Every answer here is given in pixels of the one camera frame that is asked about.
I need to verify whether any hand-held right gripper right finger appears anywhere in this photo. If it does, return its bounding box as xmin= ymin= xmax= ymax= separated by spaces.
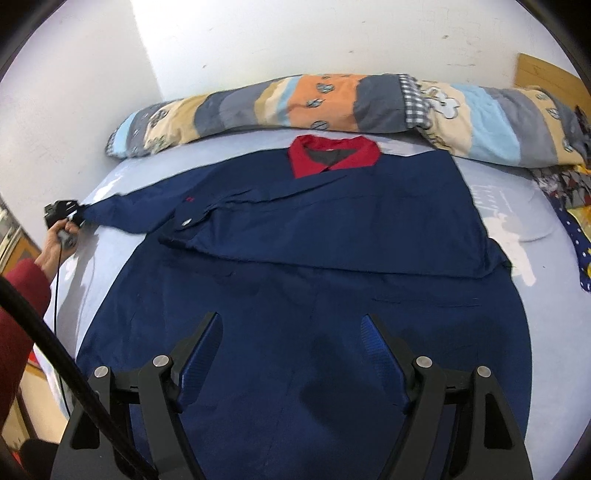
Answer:
xmin=361 ymin=314 xmax=533 ymax=480

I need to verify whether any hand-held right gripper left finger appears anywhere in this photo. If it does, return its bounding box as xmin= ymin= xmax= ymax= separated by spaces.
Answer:
xmin=50 ymin=312 xmax=224 ymax=480

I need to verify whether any navy shirt with red collar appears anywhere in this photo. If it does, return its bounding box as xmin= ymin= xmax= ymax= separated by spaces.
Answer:
xmin=76 ymin=134 xmax=534 ymax=480

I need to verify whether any person's left forearm red sleeve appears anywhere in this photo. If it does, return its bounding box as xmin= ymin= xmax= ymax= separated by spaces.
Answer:
xmin=0 ymin=257 xmax=51 ymax=437

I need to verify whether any person's left hand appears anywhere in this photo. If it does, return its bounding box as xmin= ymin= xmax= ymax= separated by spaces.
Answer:
xmin=35 ymin=220 xmax=79 ymax=269

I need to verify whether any wooden cabinet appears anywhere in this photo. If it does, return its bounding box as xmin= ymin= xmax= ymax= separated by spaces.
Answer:
xmin=0 ymin=194 xmax=41 ymax=274

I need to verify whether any navy yellow starred cloth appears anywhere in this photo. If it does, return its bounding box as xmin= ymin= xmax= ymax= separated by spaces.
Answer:
xmin=555 ymin=203 xmax=591 ymax=292

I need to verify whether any grey red patterned cloth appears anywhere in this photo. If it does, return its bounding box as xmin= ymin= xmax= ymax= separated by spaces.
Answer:
xmin=530 ymin=162 xmax=591 ymax=209

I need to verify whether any patchwork quilt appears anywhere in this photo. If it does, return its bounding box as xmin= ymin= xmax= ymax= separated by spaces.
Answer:
xmin=105 ymin=72 xmax=591 ymax=168

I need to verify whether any wooden headboard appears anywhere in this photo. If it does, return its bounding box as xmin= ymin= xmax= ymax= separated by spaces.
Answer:
xmin=513 ymin=52 xmax=585 ymax=94

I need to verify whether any thin black cable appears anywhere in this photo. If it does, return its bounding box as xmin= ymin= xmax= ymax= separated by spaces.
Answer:
xmin=52 ymin=234 xmax=75 ymax=418

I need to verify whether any thick black cable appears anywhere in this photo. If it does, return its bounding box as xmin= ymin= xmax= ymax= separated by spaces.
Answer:
xmin=0 ymin=276 xmax=160 ymax=480

